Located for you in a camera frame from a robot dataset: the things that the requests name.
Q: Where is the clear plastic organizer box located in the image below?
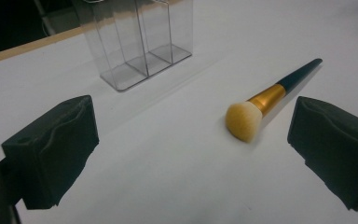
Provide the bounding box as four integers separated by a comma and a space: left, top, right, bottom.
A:
71, 0, 195, 92

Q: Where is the makeup brush with gold ferrule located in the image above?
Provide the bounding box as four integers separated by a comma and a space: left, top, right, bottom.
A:
225, 58, 324, 144

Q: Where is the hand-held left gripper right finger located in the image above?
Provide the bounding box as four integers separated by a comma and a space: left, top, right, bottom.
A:
286, 95, 358, 213

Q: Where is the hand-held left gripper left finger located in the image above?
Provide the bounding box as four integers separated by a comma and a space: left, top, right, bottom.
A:
1, 94, 101, 211

